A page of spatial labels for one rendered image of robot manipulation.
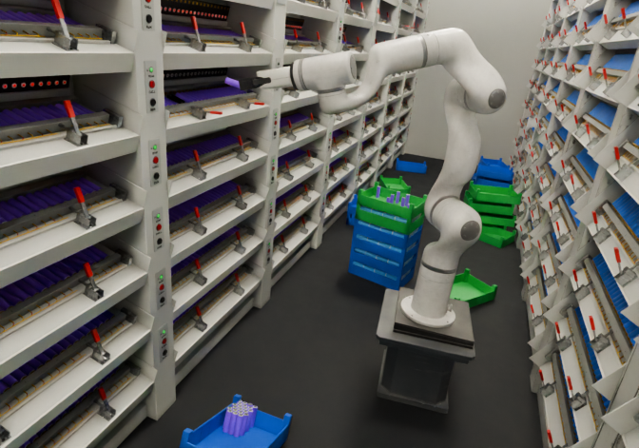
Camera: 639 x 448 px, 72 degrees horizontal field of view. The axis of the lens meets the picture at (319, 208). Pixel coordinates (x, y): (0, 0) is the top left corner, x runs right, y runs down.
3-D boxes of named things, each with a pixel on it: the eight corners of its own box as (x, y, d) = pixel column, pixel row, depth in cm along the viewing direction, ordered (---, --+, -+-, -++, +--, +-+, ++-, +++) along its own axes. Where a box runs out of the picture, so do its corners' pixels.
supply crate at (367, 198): (425, 209, 228) (428, 195, 225) (410, 220, 212) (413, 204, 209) (374, 194, 243) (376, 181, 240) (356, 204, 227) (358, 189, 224)
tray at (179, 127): (266, 116, 171) (274, 93, 167) (162, 145, 118) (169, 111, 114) (223, 95, 175) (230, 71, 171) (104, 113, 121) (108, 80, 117)
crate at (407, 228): (423, 224, 231) (425, 209, 228) (408, 235, 215) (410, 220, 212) (372, 208, 246) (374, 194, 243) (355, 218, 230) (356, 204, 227)
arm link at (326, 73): (316, 89, 126) (309, 56, 122) (360, 84, 121) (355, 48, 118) (305, 95, 119) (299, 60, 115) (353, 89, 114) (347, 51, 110)
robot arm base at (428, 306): (450, 302, 164) (461, 258, 158) (458, 332, 146) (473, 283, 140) (399, 293, 166) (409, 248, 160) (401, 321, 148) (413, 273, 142)
